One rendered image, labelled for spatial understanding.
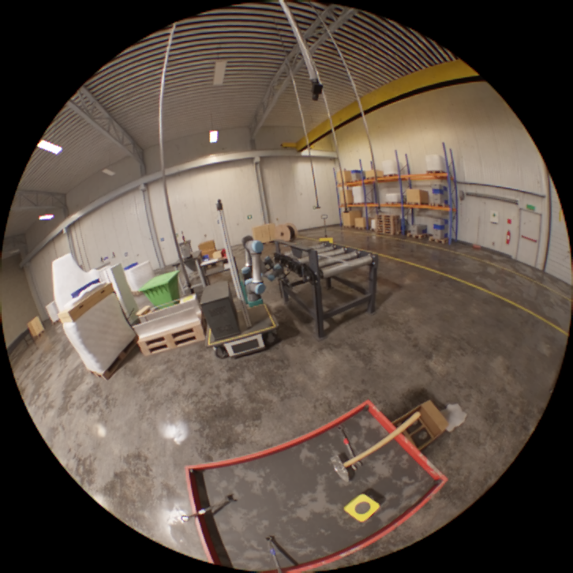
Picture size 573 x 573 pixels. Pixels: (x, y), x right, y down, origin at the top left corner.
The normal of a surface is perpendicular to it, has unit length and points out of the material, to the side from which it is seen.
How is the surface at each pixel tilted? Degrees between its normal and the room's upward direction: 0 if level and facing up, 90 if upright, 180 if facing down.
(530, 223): 90
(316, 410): 0
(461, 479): 0
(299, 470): 0
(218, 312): 90
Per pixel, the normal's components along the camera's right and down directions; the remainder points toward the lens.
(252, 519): -0.15, -0.91
